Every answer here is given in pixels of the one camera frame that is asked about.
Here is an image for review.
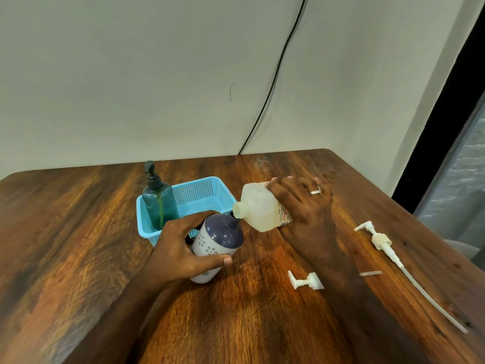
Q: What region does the person's left hand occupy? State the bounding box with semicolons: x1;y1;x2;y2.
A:
149;210;233;290

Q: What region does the person's right hand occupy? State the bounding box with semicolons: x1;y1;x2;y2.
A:
265;176;339;259

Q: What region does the purple and white bottle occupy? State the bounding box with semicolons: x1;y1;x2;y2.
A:
189;212;245;285

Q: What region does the translucent white refill bottle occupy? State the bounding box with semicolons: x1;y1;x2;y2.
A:
232;181;294;233

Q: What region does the person's right forearm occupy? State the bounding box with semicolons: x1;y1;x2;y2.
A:
299;242;430;364

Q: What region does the person's left forearm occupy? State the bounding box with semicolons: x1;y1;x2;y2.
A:
64;261;172;364

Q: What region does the light blue plastic basket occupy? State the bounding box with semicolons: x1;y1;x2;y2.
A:
136;176;232;247

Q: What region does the teal pump dispenser bottle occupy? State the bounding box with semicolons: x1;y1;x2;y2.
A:
141;161;180;232

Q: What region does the small white pump head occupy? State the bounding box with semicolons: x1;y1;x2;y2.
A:
287;270;383;291

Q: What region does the white pump with long tube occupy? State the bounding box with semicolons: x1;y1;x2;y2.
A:
353;221;469;335

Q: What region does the grey glass pane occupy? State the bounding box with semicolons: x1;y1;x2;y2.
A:
414;106;485;262

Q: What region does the black cable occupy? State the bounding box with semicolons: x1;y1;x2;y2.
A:
237;0;308;156

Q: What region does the black door frame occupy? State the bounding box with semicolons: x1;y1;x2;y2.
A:
391;4;485;214

